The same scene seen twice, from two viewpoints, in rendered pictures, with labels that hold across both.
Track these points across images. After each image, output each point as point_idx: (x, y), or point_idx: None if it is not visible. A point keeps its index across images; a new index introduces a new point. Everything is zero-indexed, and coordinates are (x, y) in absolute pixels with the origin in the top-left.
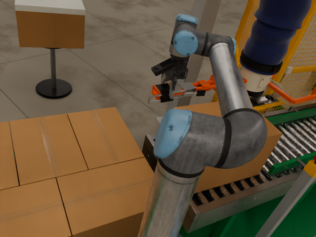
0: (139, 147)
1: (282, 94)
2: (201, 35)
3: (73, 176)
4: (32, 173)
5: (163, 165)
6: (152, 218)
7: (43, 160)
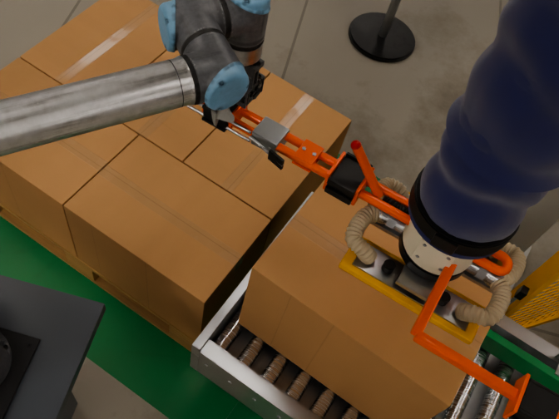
0: (285, 202)
1: (423, 306)
2: (189, 27)
3: (155, 152)
4: None
5: None
6: None
7: None
